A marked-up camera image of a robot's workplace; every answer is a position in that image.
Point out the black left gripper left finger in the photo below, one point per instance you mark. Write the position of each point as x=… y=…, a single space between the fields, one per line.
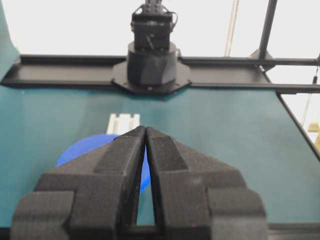
x=87 y=198

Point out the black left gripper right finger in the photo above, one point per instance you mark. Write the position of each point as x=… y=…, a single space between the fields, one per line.
x=197 y=197

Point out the small blue gear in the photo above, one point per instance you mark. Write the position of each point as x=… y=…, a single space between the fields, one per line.
x=93 y=142

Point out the teal table mat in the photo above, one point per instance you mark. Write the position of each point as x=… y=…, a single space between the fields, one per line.
x=290 y=190

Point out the silver aluminium extrusion rail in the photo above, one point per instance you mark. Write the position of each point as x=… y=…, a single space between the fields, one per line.
x=122 y=123

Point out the black metal frame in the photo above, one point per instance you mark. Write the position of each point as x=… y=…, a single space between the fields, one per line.
x=225 y=70

